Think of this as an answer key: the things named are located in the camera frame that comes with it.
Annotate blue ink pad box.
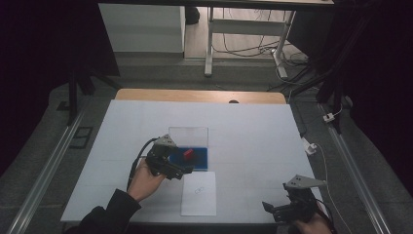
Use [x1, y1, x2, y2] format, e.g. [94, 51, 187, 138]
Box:
[168, 126, 209, 172]

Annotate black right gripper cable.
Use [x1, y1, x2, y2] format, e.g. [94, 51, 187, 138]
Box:
[315, 200, 338, 234]

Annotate black floor frame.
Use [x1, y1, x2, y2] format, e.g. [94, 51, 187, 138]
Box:
[68, 126, 94, 150]

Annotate person's left hand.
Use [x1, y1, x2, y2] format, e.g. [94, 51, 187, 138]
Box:
[127, 158, 168, 203]

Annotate white plug adapter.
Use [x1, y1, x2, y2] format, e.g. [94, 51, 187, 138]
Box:
[301, 136, 318, 156]

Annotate aluminium rail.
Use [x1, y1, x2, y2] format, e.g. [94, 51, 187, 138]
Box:
[319, 102, 394, 234]
[6, 106, 86, 234]

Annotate white desk frame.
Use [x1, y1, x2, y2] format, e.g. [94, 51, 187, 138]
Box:
[203, 6, 297, 79]

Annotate black floor cables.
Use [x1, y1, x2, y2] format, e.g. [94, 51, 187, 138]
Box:
[212, 9, 310, 67]

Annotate white cabinet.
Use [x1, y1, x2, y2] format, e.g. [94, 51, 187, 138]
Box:
[97, 3, 186, 54]

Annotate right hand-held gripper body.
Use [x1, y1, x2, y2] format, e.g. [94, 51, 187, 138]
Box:
[272, 174, 328, 225]

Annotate person's right hand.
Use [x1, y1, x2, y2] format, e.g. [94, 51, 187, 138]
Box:
[293, 215, 333, 234]

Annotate wooden table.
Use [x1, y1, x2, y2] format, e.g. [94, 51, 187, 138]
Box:
[114, 88, 287, 105]

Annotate white table cover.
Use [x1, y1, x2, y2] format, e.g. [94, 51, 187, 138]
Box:
[60, 98, 324, 226]

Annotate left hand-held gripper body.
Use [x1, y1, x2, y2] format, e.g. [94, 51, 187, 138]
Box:
[144, 134, 179, 180]

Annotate thin white cable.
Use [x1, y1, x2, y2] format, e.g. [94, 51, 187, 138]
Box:
[315, 142, 354, 234]

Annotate white paper sheet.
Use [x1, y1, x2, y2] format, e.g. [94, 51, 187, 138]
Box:
[179, 171, 217, 217]

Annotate dark desk top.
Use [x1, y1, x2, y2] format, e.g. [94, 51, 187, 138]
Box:
[96, 0, 335, 12]

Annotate black metal stand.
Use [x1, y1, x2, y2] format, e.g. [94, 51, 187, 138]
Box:
[290, 13, 378, 135]
[65, 62, 124, 127]

